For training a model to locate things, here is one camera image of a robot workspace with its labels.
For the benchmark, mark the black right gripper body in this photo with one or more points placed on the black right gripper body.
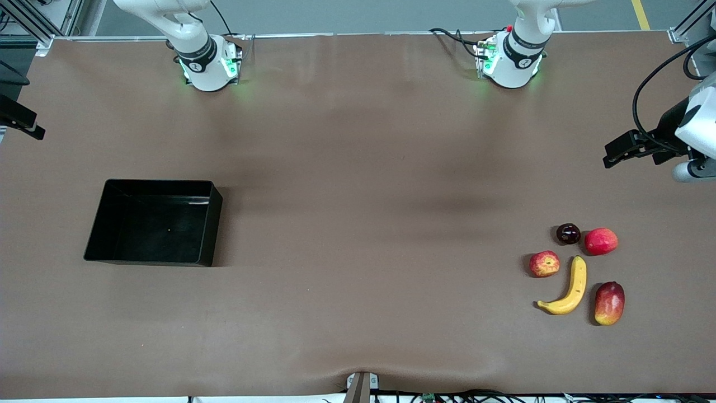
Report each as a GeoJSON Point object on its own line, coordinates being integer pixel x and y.
{"type": "Point", "coordinates": [12, 112]}

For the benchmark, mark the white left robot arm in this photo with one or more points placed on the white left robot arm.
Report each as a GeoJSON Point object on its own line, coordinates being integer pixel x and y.
{"type": "Point", "coordinates": [512, 61]}

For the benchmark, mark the red yellow mango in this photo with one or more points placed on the red yellow mango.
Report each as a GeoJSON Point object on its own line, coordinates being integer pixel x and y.
{"type": "Point", "coordinates": [609, 303]}

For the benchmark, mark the dark purple plum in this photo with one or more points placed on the dark purple plum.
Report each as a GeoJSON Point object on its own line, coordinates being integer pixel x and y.
{"type": "Point", "coordinates": [568, 234]}

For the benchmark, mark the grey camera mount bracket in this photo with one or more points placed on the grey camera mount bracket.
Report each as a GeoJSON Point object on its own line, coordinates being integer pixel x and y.
{"type": "Point", "coordinates": [361, 386]}

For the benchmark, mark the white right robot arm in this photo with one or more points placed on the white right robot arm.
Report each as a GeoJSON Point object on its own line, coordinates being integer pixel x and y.
{"type": "Point", "coordinates": [204, 61]}

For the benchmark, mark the aluminium frame profile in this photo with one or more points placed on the aluminium frame profile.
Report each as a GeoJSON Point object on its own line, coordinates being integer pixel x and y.
{"type": "Point", "coordinates": [691, 22]}
{"type": "Point", "coordinates": [33, 25]}

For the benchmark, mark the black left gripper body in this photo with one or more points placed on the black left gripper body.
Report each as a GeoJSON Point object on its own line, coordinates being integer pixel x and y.
{"type": "Point", "coordinates": [668, 130]}

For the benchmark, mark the yellow banana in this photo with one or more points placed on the yellow banana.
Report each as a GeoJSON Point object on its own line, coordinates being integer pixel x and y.
{"type": "Point", "coordinates": [576, 285]}

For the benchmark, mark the black plastic box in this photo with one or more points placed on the black plastic box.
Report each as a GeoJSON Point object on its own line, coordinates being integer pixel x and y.
{"type": "Point", "coordinates": [156, 224]}

